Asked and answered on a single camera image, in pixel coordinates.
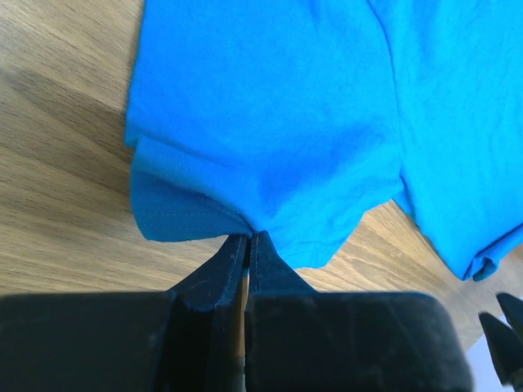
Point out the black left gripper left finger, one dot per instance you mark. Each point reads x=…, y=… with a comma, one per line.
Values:
x=182, y=339

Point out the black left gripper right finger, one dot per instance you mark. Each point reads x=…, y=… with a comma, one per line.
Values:
x=299, y=339

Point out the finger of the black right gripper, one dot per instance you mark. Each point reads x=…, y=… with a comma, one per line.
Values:
x=512, y=308
x=505, y=348

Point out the blue t shirt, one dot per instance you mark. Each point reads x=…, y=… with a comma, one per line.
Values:
x=297, y=117

